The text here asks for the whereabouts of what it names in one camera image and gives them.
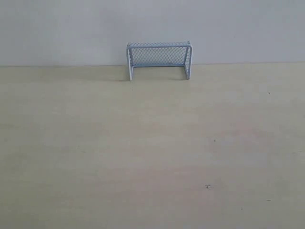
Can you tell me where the small white soccer goal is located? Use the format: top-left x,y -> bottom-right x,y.
126,42 -> 193,81

